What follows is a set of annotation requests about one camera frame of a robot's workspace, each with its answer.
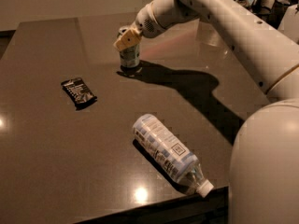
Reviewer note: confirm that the blue label plastic water bottle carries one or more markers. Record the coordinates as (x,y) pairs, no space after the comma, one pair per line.
(180,164)

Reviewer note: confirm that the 7up soda can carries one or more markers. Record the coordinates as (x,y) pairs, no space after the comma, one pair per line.
(130,57)

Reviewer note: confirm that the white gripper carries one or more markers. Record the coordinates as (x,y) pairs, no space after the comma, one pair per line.
(146,21)

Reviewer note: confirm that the black mesh cup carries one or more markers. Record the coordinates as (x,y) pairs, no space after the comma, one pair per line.
(262,12)

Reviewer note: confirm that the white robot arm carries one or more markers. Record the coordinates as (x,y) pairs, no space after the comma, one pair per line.
(264,167)

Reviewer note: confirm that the black snack bar wrapper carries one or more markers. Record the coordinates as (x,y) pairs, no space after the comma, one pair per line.
(79,92)

